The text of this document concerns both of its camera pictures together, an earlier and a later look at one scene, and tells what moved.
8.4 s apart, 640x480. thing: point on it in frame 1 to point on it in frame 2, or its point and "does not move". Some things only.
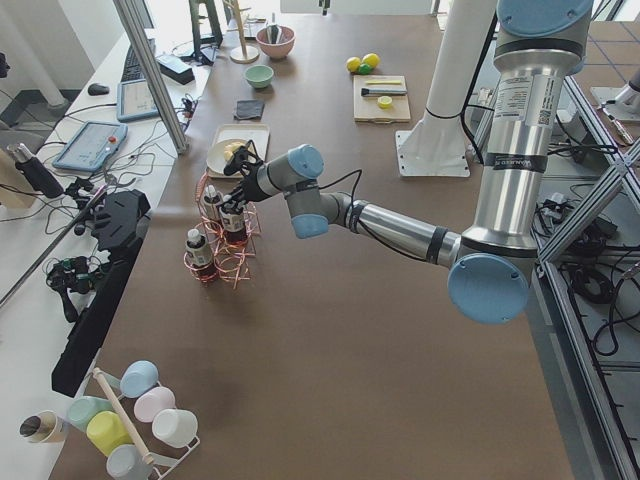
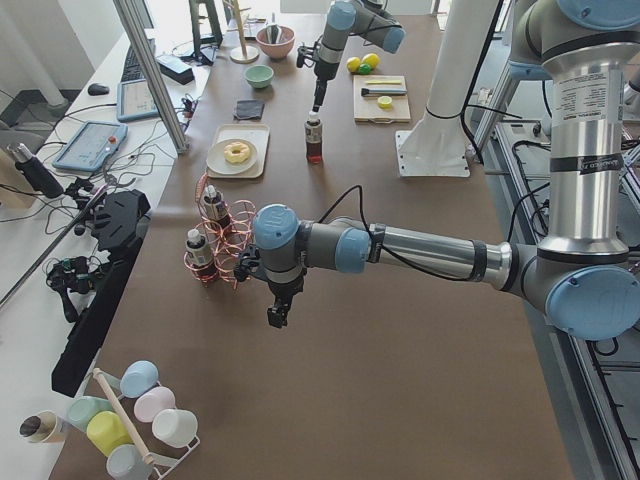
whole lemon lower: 353,63 does not move
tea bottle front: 233,225 to 314,138
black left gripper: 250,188 to 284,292
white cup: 176,427 does not move
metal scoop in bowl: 274,31 does not move
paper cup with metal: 44,427 does not move
